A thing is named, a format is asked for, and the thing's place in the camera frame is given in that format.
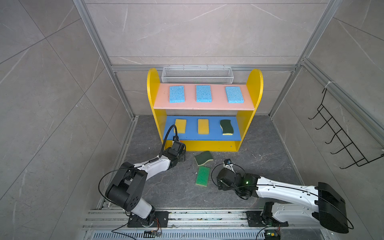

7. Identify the dark green wavy sponge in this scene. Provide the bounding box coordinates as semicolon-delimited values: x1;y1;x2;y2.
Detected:
194;151;214;166
220;119;234;136

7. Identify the black corrugated cable hose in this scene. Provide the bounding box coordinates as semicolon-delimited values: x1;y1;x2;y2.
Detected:
158;124;180;158

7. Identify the black wire hook rack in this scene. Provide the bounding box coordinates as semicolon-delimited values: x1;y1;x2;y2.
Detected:
308;88;384;170

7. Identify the light blue cellulose sponge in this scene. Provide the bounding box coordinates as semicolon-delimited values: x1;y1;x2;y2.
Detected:
225;87;244;104

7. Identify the white wire mesh basket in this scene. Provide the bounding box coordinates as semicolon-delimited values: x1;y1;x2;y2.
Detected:
162;67;234;84

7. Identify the dark green wavy sponge front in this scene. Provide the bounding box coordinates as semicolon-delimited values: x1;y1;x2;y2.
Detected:
220;119;234;136

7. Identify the yellow rectangular sponge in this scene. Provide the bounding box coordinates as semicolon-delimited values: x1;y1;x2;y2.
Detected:
198;119;210;135

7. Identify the bright green sponge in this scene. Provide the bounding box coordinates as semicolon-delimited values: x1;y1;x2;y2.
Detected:
196;166;211;187

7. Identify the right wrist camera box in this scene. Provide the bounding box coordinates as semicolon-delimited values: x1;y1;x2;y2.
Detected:
224;159;235;173

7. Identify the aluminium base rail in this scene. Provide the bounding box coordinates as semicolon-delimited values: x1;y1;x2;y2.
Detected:
81;208;337;240

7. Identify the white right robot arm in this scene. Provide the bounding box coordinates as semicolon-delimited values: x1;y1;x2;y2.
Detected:
212;165;354;234

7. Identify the yellow shelf unit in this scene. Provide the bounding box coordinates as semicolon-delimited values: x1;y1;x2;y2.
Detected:
147;68;264;152

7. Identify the blue lower shelf board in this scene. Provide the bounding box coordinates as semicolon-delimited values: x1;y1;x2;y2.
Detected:
163;116;242;141

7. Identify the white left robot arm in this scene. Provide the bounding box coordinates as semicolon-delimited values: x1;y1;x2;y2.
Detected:
102;141;186;227

